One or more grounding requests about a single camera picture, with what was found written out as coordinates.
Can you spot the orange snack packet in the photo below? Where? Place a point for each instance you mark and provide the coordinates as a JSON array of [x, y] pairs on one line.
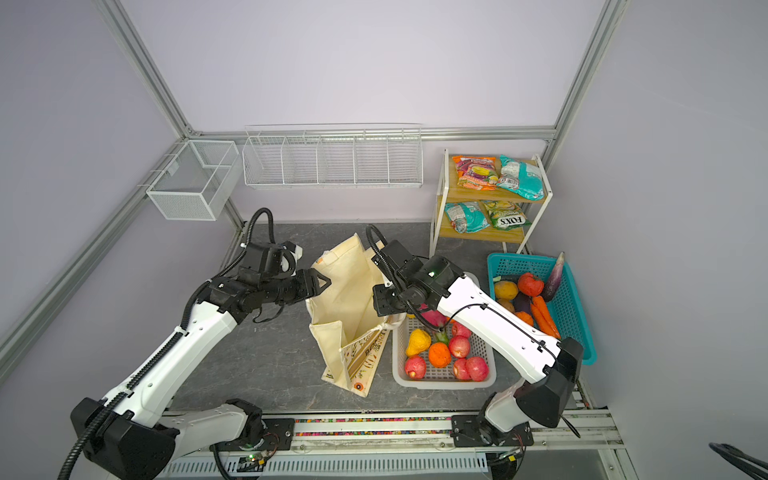
[[475, 172]]

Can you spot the green Fox's candy packet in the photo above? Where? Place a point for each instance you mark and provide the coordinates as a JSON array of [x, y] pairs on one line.
[[505, 215]]

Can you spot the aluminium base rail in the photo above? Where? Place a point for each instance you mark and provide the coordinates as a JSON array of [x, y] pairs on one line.
[[379, 445]]

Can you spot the teal snack packet upper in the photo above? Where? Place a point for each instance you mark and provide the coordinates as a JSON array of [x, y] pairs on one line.
[[521, 178]]

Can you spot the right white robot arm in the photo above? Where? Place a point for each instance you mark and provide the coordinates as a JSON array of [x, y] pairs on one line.
[[548, 367]]

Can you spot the yellow potato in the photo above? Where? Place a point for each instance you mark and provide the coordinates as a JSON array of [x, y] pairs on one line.
[[505, 290]]

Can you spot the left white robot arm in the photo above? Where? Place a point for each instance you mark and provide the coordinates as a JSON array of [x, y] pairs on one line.
[[126, 432]]

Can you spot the red tomato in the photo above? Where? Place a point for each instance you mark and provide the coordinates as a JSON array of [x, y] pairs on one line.
[[530, 285]]

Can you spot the red apple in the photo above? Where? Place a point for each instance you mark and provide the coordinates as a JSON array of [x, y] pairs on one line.
[[415, 368], [477, 369], [459, 346]]

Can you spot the orange carrot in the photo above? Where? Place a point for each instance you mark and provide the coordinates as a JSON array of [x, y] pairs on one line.
[[543, 317]]

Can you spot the teal plastic vegetable basket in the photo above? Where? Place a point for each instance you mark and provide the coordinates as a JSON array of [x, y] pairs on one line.
[[565, 308]]

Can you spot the white wood two-tier shelf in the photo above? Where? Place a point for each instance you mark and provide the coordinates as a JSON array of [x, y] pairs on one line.
[[450, 192]]

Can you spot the long white wire basket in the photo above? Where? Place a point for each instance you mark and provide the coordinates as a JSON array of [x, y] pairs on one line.
[[333, 155]]

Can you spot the orange pumpkin vegetable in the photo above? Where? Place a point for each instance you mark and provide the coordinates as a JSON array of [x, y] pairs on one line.
[[525, 317]]

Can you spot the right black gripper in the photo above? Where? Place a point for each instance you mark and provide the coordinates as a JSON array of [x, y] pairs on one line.
[[382, 303]]

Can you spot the teal white snack packet lower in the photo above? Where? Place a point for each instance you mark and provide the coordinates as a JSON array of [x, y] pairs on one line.
[[466, 217]]

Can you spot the white plastic fruit basket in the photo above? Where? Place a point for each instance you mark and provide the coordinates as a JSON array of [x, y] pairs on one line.
[[425, 360]]

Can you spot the small white mesh basket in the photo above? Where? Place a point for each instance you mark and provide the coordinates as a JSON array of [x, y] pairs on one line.
[[197, 181]]

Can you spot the pink dragon fruit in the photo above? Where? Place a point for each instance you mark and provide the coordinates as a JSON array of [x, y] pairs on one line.
[[434, 318]]

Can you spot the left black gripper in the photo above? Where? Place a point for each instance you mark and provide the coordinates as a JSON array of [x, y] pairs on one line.
[[309, 286]]

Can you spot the yellow pear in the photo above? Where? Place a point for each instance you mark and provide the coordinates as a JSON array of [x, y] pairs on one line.
[[418, 342]]

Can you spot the cream canvas grocery bag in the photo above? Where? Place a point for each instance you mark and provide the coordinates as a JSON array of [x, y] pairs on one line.
[[350, 334]]

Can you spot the purple eggplant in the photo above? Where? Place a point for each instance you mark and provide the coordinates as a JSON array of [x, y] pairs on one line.
[[554, 279]]

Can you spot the orange fruit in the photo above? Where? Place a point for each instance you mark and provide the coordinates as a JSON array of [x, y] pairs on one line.
[[439, 355]]

